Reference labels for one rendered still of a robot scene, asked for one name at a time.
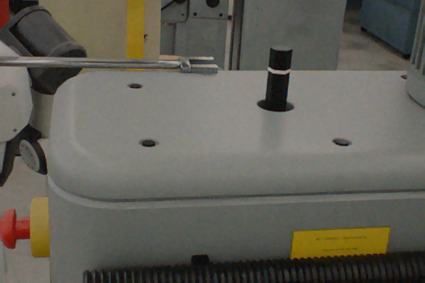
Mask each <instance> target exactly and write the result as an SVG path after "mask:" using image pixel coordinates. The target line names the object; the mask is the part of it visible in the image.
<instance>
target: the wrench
mask: <svg viewBox="0 0 425 283"><path fill-rule="evenodd" d="M213 63H214V58H213V57H188V58H187V57H179V58H178V60H172V59H134V58H54V57H14V56H0V67H22V68H112V69H158V70H179V68H180V70H181V72H191V73H218V66H217V65H215V64H213Z"/></svg>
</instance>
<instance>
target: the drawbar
mask: <svg viewBox="0 0 425 283"><path fill-rule="evenodd" d="M291 53H292V49H291V48H289V47H287V46H277V45H276V46H272V47H271V49H270V56H269V68H271V69H272V70H274V71H288V70H290V69H291ZM289 79H290V72H288V73H287V74H277V73H273V72H271V71H268V77H267V85H266V98H265V105H264V110H267V111H270V112H285V111H286V104H287V98H288V85H289Z"/></svg>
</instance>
